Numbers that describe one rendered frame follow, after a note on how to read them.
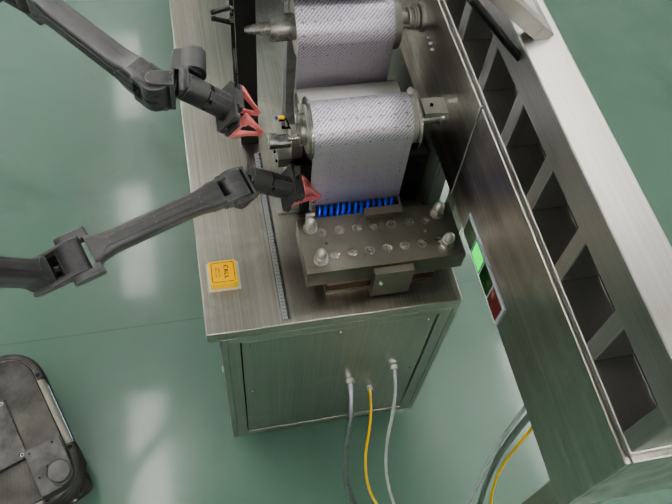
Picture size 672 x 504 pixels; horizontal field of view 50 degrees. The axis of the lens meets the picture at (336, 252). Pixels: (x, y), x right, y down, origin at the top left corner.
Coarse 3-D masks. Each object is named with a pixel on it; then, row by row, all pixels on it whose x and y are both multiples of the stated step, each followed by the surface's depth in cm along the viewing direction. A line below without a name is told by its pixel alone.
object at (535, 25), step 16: (496, 0) 118; (512, 0) 118; (528, 0) 129; (480, 16) 118; (512, 16) 121; (528, 16) 122; (544, 16) 129; (496, 32) 122; (528, 32) 125; (544, 32) 126; (512, 48) 126
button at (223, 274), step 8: (208, 264) 182; (216, 264) 182; (224, 264) 182; (232, 264) 182; (216, 272) 181; (224, 272) 181; (232, 272) 181; (216, 280) 179; (224, 280) 180; (232, 280) 180; (216, 288) 180
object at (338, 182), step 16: (352, 160) 169; (368, 160) 170; (384, 160) 171; (400, 160) 172; (320, 176) 171; (336, 176) 173; (352, 176) 174; (368, 176) 175; (384, 176) 176; (400, 176) 178; (320, 192) 177; (336, 192) 178; (352, 192) 180; (368, 192) 181; (384, 192) 182
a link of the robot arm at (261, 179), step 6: (252, 168) 166; (258, 168) 167; (252, 174) 166; (258, 174) 165; (264, 174) 166; (270, 174) 168; (252, 180) 165; (258, 180) 165; (264, 180) 166; (270, 180) 167; (258, 186) 166; (264, 186) 167; (270, 186) 167; (258, 192) 168; (264, 192) 168
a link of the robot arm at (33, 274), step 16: (0, 256) 132; (48, 256) 152; (64, 256) 149; (80, 256) 150; (0, 272) 129; (16, 272) 135; (32, 272) 141; (48, 272) 147; (64, 272) 150; (80, 272) 149; (32, 288) 146; (48, 288) 149
